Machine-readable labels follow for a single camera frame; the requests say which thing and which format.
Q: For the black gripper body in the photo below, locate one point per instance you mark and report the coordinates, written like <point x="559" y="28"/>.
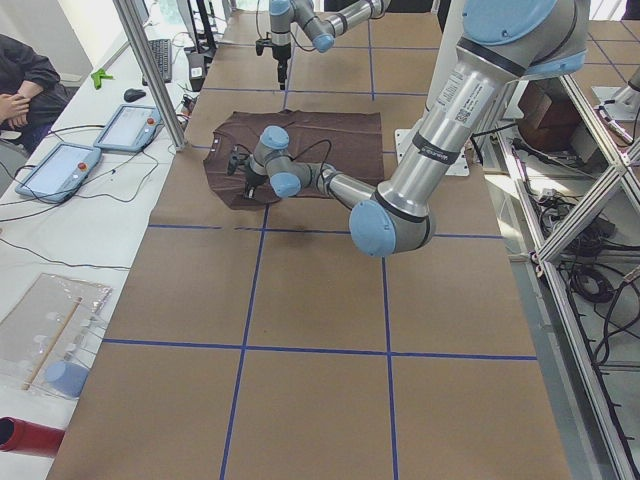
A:
<point x="280" y="54"/>
<point x="252" y="179"/>

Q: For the dark brown t-shirt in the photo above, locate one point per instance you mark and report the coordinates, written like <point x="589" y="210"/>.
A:
<point x="350" y="142"/>

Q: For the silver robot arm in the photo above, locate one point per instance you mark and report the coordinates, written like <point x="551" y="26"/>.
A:
<point x="320" y="32"/>
<point x="501" y="42"/>

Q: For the black keyboard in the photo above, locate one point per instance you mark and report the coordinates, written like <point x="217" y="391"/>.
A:
<point x="161" y="50"/>

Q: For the far blue teach pendant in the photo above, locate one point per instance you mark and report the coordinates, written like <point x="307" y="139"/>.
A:
<point x="130" y="129"/>

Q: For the blue teach pendant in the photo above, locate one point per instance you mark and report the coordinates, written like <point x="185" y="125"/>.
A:
<point x="130" y="129"/>
<point x="60" y="174"/>

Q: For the black computer mouse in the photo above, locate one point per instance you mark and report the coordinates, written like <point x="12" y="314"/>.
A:
<point x="131" y="95"/>

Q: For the green plastic clip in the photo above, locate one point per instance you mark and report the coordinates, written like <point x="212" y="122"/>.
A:
<point x="99" y="76"/>

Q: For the near blue teach pendant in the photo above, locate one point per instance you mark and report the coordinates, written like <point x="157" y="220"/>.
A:
<point x="60" y="174"/>

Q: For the seated person dark jacket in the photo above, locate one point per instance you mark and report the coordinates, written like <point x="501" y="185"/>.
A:
<point x="32" y="95"/>

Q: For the clear plastic bag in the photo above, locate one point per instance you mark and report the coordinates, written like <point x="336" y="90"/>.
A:
<point x="27" y="328"/>

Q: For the light blue plastic cup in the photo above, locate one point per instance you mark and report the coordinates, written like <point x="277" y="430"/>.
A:
<point x="66" y="377"/>

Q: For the wooden stick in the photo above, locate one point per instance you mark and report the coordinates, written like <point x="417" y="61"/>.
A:
<point x="52" y="343"/>

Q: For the red cylinder tube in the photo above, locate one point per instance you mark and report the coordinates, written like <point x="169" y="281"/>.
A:
<point x="27" y="438"/>

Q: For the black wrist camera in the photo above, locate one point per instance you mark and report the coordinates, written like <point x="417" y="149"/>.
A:
<point x="237" y="162"/>
<point x="261" y="44"/>

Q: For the grey aluminium post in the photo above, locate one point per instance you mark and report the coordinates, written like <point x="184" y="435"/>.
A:
<point x="138" y="40"/>

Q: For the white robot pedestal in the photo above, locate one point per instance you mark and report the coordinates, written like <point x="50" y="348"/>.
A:
<point x="463" y="88"/>

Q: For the aluminium frame rack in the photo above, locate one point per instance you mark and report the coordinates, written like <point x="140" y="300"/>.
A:
<point x="573" y="152"/>

